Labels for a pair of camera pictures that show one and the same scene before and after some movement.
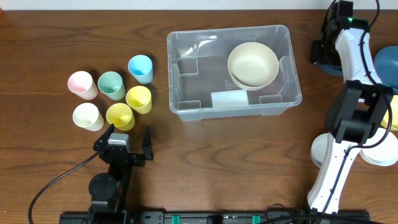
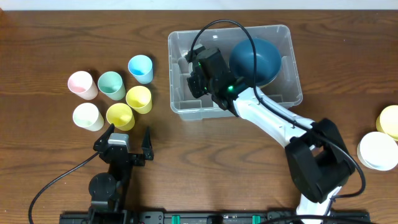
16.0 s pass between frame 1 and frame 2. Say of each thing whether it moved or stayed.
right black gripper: moved
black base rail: stayed
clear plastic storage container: stayed
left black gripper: stayed
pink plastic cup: stayed
